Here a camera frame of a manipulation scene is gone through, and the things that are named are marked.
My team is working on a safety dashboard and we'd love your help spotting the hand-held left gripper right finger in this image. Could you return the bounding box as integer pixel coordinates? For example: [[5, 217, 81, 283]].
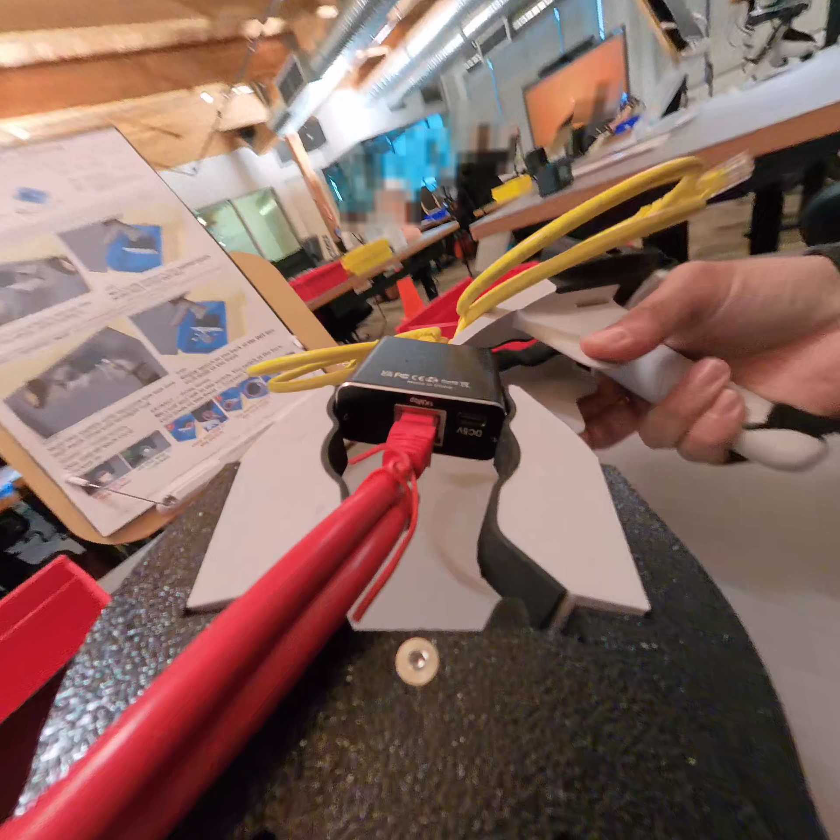
[[476, 386, 652, 629]]

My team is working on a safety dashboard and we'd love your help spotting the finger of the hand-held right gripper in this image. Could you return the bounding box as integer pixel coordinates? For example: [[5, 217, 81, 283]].
[[515, 306, 648, 389], [451, 279, 632, 345]]

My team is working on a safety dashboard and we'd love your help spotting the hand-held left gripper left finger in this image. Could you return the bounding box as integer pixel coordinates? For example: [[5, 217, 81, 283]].
[[187, 387, 389, 616]]

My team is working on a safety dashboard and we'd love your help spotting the yellow ethernet cable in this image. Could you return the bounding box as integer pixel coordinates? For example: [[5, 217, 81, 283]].
[[246, 154, 756, 395]]

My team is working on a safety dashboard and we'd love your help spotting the black network switch box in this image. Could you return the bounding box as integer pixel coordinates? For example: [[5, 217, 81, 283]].
[[331, 336, 509, 462]]

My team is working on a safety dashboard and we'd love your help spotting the red ethernet cable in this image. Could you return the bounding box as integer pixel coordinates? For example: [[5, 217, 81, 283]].
[[0, 403, 450, 840]]

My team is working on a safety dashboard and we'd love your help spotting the red plastic bin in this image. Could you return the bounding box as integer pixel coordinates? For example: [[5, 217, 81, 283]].
[[395, 261, 540, 337], [0, 554, 112, 726]]

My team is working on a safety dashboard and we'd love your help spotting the person's right hand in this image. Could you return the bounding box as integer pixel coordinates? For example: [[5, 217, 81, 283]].
[[579, 255, 840, 464]]

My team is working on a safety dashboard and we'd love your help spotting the metal binder clip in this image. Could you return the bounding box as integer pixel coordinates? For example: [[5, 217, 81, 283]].
[[66, 472, 181, 514]]

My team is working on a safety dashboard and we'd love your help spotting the black desktop device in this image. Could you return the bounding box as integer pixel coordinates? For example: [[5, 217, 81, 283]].
[[528, 147, 575, 198]]

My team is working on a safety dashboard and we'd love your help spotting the yellow storage bin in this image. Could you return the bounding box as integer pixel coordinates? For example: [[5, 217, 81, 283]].
[[340, 238, 395, 277]]

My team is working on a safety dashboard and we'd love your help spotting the orange screen monitor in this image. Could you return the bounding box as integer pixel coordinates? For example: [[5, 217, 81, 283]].
[[521, 29, 634, 153]]

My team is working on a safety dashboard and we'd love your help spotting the small red storage bin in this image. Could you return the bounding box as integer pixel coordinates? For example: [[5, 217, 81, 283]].
[[289, 259, 355, 304]]

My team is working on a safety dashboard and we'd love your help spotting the wood-edged office table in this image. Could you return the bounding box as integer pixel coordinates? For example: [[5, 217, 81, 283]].
[[469, 46, 840, 245]]

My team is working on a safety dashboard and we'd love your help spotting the printed instruction sheet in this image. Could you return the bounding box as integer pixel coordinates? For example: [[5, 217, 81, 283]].
[[0, 126, 329, 539]]

